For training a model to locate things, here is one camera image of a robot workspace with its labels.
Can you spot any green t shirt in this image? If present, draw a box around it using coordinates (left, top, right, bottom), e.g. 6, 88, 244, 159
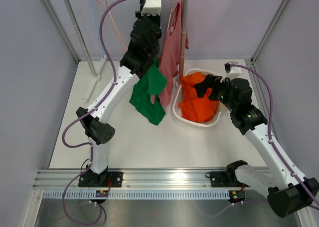
129, 55, 167, 126

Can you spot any white slotted cable duct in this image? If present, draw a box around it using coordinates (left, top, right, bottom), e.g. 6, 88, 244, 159
43, 189, 230, 200

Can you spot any light blue hanger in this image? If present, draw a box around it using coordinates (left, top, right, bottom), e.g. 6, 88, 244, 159
88, 0, 104, 58

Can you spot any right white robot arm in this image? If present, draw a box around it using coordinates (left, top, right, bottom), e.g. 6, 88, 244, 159
194, 74, 319, 218

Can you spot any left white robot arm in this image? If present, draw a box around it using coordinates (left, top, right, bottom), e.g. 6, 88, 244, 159
76, 12, 161, 187

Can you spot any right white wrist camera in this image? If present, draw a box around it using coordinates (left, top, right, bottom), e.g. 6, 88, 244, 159
221, 61, 242, 82

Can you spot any pink hanger of orange shirt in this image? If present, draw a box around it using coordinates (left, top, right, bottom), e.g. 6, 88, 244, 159
96, 0, 127, 52

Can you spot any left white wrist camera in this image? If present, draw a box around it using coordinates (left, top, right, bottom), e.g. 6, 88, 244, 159
141, 0, 161, 16

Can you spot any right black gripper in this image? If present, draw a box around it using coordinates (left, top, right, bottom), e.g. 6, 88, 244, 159
194, 74, 237, 113

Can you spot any pink t shirt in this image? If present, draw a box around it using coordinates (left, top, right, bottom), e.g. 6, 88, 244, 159
159, 5, 182, 108

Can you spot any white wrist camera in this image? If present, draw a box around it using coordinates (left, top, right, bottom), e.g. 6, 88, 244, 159
221, 61, 242, 82
141, 0, 161, 16

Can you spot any metal clothes rack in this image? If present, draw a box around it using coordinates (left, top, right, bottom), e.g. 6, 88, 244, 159
63, 0, 188, 103

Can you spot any aluminium mounting rail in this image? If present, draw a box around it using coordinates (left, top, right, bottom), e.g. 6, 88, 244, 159
32, 168, 242, 190

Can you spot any orange t shirt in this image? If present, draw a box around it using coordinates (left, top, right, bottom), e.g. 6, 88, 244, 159
179, 72, 218, 123

